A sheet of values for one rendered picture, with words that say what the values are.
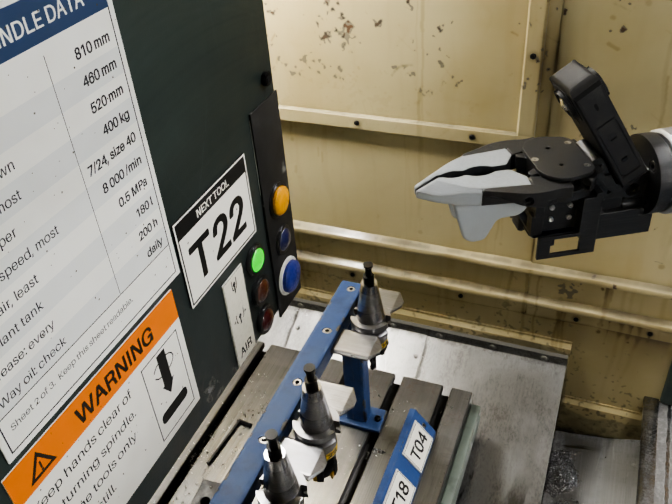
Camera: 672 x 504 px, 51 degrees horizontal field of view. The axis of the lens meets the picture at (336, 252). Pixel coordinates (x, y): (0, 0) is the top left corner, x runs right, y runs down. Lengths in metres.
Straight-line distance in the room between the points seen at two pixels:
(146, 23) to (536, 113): 0.93
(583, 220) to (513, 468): 0.96
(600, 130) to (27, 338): 0.44
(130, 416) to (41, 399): 0.09
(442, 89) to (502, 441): 0.72
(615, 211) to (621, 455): 1.10
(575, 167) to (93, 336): 0.40
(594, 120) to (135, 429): 0.41
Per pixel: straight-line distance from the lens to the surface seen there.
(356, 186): 1.45
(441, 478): 1.32
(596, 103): 0.60
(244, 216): 0.55
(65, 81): 0.38
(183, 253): 0.48
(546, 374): 1.59
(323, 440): 0.97
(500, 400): 1.57
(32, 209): 0.37
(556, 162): 0.62
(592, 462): 1.70
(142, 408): 0.48
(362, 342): 1.09
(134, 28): 0.42
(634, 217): 0.68
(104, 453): 0.46
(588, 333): 1.55
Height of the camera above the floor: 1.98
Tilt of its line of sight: 37 degrees down
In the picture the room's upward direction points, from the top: 5 degrees counter-clockwise
